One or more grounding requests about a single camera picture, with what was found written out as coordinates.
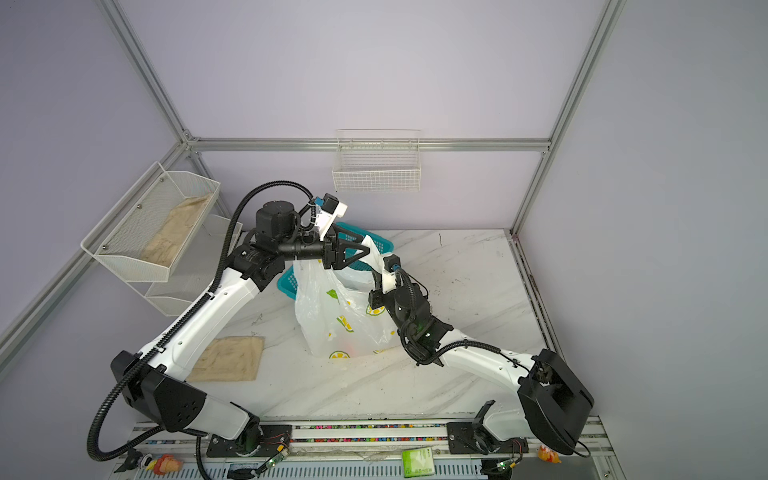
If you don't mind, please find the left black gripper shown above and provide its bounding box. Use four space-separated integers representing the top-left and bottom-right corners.
279 226 371 270

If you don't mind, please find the white plastic bag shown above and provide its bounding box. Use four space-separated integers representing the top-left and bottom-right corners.
293 260 398 359

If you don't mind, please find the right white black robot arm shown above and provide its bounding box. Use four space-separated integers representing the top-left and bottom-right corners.
368 267 594 458

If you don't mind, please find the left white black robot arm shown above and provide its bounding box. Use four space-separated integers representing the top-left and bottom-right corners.
88 196 380 453

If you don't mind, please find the teal plastic basket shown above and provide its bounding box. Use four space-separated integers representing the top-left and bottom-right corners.
276 221 395 301

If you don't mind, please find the green small box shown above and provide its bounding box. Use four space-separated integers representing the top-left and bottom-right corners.
401 447 436 479

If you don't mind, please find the beige glove on table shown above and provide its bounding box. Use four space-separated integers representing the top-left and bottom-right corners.
186 336 265 383

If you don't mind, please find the lower white mesh shelf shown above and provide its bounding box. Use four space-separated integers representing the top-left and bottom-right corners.
128 214 230 318

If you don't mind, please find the white mesh shelf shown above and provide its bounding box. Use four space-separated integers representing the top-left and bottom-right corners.
81 162 220 283
128 214 230 318

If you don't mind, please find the beige glove in shelf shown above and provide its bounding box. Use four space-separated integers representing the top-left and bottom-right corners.
140 194 212 267

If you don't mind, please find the upper white mesh shelf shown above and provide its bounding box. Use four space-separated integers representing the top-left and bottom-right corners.
81 162 220 283

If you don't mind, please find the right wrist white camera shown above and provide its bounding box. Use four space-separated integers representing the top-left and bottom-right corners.
381 254 401 294

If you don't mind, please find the wrist white camera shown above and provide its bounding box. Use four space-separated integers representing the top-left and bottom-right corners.
381 254 401 294
314 193 348 240

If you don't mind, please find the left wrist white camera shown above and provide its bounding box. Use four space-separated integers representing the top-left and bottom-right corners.
314 193 348 240

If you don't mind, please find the white wire wall basket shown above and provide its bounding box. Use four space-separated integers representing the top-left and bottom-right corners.
332 129 422 193

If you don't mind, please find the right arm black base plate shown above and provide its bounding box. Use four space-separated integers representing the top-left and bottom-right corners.
446 422 529 455

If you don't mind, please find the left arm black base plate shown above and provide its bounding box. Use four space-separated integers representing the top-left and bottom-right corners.
206 424 293 458

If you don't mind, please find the orange toy right rail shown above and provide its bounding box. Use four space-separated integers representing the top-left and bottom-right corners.
537 445 562 464

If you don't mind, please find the orange toy rail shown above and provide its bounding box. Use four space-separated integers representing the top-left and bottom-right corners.
151 455 183 476
537 445 562 464

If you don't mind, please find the aluminium mounting rail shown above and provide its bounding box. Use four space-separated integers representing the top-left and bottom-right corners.
122 413 616 464

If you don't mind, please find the orange toy left rail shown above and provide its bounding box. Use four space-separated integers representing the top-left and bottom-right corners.
151 455 183 476

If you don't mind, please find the black small object left rail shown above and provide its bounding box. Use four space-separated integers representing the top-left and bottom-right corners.
115 448 144 473

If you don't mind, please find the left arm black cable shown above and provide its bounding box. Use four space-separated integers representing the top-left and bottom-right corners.
86 180 316 463

